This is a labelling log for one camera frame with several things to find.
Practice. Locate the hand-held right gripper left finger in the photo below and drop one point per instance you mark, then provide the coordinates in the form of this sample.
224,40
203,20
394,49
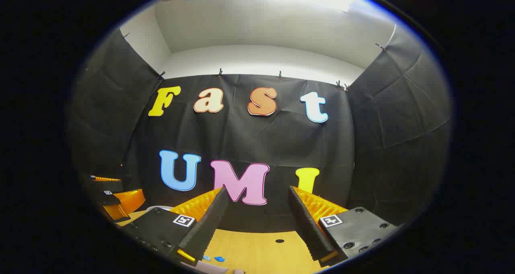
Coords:
209,229

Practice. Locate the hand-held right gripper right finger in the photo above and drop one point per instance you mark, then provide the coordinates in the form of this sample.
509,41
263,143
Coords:
307,229

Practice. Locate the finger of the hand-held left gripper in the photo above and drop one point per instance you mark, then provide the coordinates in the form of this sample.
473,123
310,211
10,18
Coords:
128,203
108,184

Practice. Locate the wooden desktop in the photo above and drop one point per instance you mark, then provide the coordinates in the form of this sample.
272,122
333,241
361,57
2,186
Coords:
261,250

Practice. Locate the row of small cloth clips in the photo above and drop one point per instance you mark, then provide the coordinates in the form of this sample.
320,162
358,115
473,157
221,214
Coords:
220,73

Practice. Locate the black backdrop cloth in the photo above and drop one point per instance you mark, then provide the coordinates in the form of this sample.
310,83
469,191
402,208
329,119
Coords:
241,137

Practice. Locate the blue glove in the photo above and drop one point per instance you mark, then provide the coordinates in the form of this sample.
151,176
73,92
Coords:
219,259

